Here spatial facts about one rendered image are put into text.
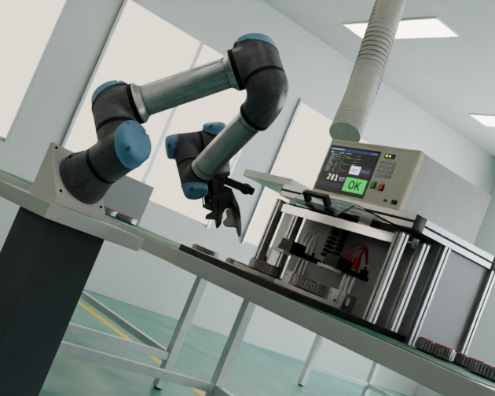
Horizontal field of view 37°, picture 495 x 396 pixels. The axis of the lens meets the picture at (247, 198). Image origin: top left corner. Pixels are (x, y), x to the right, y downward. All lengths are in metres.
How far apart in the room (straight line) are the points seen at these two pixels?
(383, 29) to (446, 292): 1.98
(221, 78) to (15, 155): 4.84
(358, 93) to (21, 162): 3.71
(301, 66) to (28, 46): 2.90
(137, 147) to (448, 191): 1.05
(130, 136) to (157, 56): 5.24
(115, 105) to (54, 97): 4.79
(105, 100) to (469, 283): 1.27
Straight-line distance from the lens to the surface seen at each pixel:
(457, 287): 2.48
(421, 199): 2.43
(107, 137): 2.02
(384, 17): 4.13
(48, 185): 2.08
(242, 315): 3.65
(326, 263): 2.37
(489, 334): 9.78
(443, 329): 2.48
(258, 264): 2.47
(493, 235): 10.18
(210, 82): 2.05
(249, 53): 2.04
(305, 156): 8.20
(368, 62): 3.98
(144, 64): 7.16
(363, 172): 2.53
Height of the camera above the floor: 0.79
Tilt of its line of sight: 5 degrees up
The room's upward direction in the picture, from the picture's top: 22 degrees clockwise
